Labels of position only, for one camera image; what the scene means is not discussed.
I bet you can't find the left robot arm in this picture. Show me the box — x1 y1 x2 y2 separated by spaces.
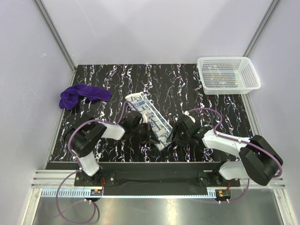
63 111 160 186

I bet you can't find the white plastic basket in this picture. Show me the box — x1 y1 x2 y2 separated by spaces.
197 57 261 95

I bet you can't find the black marble pattern mat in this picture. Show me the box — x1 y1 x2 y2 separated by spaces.
50 64 253 162

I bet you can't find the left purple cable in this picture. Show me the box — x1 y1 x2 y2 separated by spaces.
56 102 132 223

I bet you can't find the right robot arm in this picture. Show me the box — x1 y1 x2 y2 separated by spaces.
167 115 283 186

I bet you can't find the purple towel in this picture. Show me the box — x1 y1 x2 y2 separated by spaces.
59 84 112 110

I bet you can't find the blue white patterned towel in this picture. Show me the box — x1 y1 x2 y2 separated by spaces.
125 92 173 151

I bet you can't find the aluminium frame rail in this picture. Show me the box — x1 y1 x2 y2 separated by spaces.
30 170 286 188

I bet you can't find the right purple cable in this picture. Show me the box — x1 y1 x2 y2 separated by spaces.
185 107 283 203

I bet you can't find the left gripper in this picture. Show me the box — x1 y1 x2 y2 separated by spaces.
131 121 159 144

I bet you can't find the purple cable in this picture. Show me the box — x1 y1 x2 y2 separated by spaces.
185 107 283 203
56 102 132 223

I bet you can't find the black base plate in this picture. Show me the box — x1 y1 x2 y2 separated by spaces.
74 161 241 188

